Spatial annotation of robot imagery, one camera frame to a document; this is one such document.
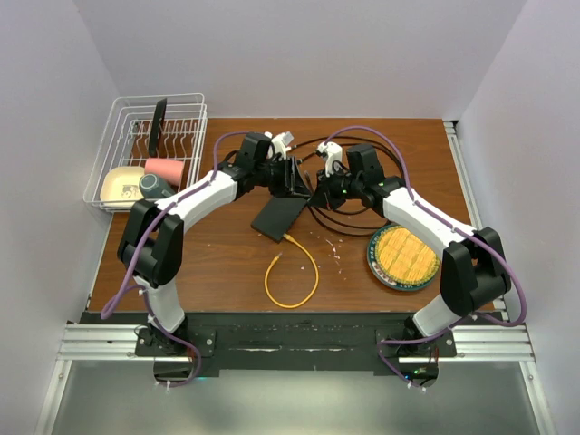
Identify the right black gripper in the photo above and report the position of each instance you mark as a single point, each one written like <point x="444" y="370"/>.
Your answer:
<point x="323" y="196"/>

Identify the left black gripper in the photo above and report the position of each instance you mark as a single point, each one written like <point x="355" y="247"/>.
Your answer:
<point x="292" y="182"/>

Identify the black network switch box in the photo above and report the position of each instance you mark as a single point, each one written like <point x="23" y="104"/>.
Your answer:
<point x="277" y="217"/>

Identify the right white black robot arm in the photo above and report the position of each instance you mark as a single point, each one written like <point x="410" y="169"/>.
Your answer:
<point x="473" y="267"/>

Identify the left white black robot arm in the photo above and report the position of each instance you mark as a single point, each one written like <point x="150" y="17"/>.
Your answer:
<point x="151" y="247"/>

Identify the round gold wafer plate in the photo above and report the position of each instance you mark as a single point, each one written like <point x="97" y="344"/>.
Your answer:
<point x="400" y="260"/>

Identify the pink cup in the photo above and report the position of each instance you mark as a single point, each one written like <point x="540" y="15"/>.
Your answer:
<point x="169" y="169"/>

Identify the dark teal cup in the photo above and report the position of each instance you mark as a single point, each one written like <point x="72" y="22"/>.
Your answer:
<point x="153" y="186"/>

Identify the black tablet in rack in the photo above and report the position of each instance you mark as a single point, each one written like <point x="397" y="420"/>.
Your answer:
<point x="156" y="127"/>

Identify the cream square plate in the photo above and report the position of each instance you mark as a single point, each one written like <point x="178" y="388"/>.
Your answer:
<point x="121" y="186"/>

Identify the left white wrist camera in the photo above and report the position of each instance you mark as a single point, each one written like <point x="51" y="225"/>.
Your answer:
<point x="280" y="143"/>

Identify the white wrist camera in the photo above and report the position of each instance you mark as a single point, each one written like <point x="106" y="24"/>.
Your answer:
<point x="332" y="154"/>
<point x="280" y="143"/>

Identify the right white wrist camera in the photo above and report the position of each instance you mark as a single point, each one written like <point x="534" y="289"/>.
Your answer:
<point x="332" y="154"/>

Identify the white wire dish rack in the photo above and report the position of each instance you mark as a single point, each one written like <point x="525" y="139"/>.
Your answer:
<point x="126" y="137"/>

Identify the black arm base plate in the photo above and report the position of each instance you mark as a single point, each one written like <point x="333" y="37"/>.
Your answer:
<point x="290" y="344"/>

